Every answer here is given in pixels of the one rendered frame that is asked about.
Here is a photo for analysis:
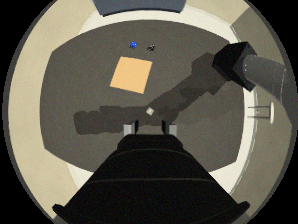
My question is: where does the tan square mat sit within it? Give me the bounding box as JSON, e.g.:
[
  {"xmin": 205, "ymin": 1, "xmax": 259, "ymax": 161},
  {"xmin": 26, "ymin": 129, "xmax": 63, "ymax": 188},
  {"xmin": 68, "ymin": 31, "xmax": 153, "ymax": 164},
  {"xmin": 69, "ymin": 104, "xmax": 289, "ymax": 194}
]
[{"xmin": 110, "ymin": 57, "xmax": 152, "ymax": 94}]

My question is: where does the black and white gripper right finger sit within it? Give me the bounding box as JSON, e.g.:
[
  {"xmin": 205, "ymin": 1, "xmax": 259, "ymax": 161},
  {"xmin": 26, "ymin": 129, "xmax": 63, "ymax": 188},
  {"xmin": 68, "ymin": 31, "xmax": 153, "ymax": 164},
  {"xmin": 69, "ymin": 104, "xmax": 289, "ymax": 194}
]
[{"xmin": 162, "ymin": 120, "xmax": 177, "ymax": 137}]

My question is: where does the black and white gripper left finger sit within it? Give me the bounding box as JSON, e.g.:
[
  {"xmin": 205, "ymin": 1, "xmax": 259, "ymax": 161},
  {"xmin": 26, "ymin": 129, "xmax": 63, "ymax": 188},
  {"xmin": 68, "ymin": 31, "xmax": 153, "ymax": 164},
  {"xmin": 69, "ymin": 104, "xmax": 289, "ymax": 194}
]
[{"xmin": 124, "ymin": 120, "xmax": 138, "ymax": 137}]

